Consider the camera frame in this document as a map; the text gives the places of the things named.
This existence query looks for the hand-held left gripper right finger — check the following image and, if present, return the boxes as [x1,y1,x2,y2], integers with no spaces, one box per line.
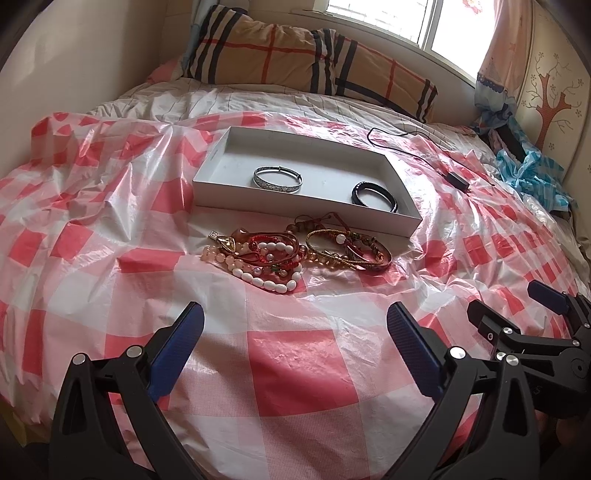
[387,302,541,480]

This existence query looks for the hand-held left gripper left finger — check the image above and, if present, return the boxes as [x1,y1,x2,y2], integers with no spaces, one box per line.
[48,301,206,480]

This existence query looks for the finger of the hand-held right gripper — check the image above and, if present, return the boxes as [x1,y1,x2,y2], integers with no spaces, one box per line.
[466,299,579,354]
[529,279,591,342]

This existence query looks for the pile of mixed bracelets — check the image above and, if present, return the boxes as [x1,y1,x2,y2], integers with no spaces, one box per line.
[201,211,394,294]

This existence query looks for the black braided bracelet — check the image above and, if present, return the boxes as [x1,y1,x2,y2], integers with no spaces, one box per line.
[351,182,400,213]

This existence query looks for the white cardboard box tray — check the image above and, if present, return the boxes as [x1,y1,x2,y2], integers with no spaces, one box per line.
[191,126,423,237]

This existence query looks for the red checkered plastic sheet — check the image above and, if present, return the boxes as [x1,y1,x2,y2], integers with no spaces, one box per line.
[0,111,583,480]

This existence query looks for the blue white plastic bag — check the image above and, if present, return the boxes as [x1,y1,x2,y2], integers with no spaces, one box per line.
[496,147,574,209]

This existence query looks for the silver bangle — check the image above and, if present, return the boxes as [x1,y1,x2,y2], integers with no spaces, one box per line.
[252,166,303,195]

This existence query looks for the white striped quilt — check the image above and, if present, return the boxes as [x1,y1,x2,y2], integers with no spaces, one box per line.
[88,76,490,139]

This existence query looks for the pink printed curtain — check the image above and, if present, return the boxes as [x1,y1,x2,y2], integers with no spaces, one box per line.
[475,0,536,114]

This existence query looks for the pink cloth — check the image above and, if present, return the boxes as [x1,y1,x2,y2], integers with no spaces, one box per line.
[147,59,186,85]

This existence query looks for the light blue printed cloth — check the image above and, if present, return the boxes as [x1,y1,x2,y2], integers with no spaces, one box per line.
[181,9,204,77]

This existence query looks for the window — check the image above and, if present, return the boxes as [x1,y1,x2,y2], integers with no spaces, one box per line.
[318,0,495,88]

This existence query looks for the tan plaid pillow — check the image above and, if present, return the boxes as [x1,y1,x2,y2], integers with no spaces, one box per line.
[182,4,439,123]

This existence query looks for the pink beaded bracelet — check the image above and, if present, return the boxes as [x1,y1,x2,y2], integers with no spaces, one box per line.
[201,244,252,273]

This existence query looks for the tree wall sticker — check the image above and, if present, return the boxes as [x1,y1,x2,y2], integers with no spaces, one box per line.
[526,51,585,148]

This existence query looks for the black cable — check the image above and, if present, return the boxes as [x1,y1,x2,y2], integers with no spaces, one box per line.
[367,127,462,178]

